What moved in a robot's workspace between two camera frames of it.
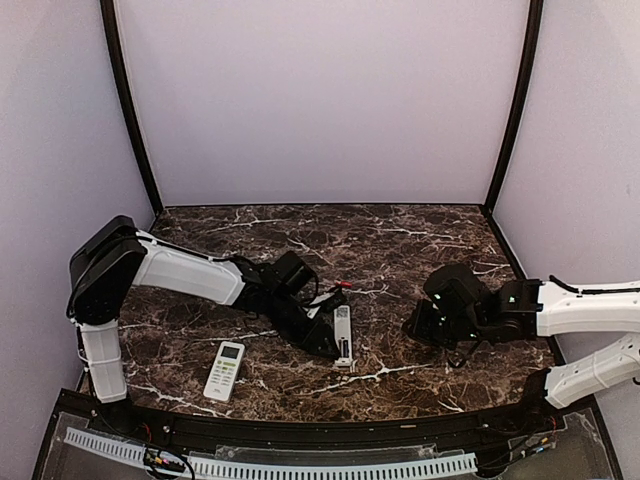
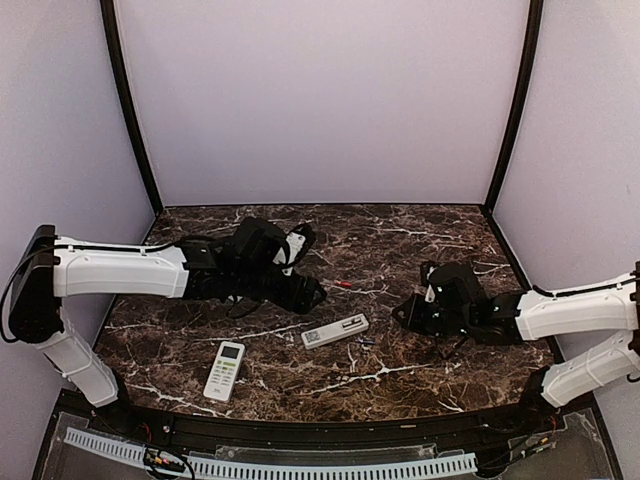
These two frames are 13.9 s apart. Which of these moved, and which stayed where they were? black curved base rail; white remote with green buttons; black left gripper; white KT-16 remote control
Moved: white KT-16 remote control; black left gripper
Stayed: black curved base rail; white remote with green buttons
